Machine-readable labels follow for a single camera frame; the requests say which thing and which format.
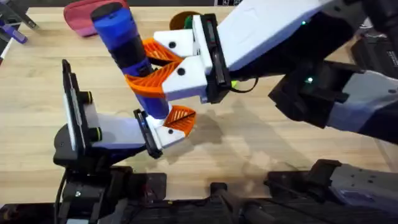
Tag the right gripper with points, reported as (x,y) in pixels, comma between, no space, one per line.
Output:
(267,31)

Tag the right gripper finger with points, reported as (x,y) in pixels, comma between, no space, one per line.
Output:
(186,84)

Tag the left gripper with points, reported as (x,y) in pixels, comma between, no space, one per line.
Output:
(121,132)

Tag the blue electric screwdriver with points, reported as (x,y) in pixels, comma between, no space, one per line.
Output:
(116,28)

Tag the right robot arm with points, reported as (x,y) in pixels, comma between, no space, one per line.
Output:
(367,96)

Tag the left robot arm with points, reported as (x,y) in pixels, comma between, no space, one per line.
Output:
(93,193)

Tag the green toy vegetable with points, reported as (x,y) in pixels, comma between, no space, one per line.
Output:
(188,22)

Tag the black white marker card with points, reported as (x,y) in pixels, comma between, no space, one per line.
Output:
(228,2)

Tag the black upright wrist plate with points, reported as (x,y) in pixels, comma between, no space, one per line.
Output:
(73,102)

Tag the pink zip bag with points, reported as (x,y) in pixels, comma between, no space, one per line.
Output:
(77,18)

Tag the grey metal tool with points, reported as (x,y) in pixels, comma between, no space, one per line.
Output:
(18,14)

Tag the black box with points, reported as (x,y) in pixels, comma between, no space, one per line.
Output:
(373,56)

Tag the black rail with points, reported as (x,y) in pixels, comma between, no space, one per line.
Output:
(192,211)

